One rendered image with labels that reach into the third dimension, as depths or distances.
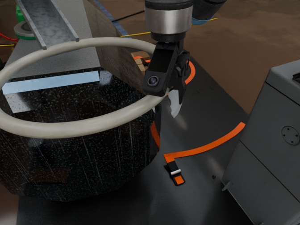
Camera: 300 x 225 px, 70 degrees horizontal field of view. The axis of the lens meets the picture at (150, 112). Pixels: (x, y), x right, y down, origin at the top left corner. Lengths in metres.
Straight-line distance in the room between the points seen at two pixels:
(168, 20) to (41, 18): 0.66
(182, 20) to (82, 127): 0.26
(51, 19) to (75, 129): 0.64
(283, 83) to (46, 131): 0.80
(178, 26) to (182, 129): 1.38
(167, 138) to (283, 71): 0.99
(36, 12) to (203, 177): 1.28
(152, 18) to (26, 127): 0.31
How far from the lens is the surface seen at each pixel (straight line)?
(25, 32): 1.17
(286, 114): 0.96
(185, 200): 1.42
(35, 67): 0.92
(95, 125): 0.41
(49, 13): 1.02
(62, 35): 0.90
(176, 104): 0.51
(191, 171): 1.52
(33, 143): 0.99
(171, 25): 0.42
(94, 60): 0.88
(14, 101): 0.88
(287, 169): 1.07
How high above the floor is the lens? 1.29
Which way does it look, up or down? 43 degrees down
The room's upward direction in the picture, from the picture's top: straight up
